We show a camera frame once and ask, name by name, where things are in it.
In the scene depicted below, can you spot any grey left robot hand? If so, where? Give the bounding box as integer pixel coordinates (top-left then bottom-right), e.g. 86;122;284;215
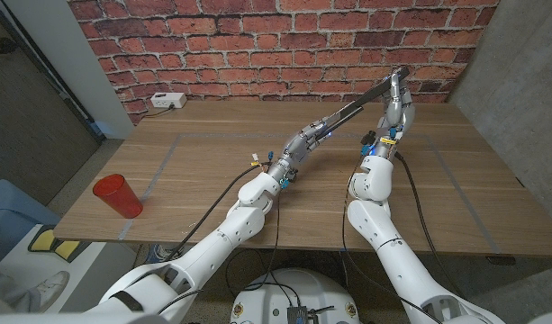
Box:
267;117;338;181

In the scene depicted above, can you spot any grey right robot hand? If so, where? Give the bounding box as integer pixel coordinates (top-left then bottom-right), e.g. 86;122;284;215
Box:
367;71;417;159

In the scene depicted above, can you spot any red plastic cup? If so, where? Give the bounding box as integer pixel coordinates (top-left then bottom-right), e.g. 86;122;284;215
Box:
92;174;145;220

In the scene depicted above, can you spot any red brick print backdrop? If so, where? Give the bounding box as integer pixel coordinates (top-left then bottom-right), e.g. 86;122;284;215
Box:
67;0;501;126

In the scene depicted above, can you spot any white power strip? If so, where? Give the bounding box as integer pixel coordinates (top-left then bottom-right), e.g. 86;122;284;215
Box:
149;92;188;110

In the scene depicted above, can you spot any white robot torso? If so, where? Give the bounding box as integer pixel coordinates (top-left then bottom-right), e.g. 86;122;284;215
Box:
230;267;361;324

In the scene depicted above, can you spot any small black torso device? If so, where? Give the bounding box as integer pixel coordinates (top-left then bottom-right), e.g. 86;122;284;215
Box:
286;305;335;324

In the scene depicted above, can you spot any white floor board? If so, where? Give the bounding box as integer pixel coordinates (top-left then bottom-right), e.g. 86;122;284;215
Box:
5;223;140;311

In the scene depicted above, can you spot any white shoe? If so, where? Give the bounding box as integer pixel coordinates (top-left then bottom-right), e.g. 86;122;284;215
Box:
32;269;71;310

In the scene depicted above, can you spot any blue bin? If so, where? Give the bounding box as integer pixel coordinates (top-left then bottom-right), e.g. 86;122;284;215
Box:
0;178;61;256

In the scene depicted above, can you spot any grey trouser leg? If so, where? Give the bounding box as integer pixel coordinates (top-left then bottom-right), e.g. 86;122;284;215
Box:
0;256;38;314

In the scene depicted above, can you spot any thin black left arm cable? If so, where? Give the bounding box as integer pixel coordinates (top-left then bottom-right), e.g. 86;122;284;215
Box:
158;192;282;316

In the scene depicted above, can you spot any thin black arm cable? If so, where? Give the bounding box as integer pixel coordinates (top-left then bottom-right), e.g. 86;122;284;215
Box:
158;192;282;316
340;162;444;324

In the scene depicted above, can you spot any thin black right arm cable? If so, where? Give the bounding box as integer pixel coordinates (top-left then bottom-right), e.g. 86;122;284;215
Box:
340;162;444;324

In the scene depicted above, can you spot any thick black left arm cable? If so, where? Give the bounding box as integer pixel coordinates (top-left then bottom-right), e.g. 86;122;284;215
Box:
167;162;273;262

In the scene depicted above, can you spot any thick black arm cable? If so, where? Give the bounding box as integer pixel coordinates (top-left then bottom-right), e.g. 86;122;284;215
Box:
167;162;273;262
394;152;466;298

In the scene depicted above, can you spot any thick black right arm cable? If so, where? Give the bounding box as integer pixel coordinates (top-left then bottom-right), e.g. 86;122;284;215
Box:
394;152;466;298

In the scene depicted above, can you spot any black power strip cable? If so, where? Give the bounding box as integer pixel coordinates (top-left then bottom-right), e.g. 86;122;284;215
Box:
142;105;176;119

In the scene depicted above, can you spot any black door handle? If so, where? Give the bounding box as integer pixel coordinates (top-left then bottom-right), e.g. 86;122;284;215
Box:
0;36;19;56

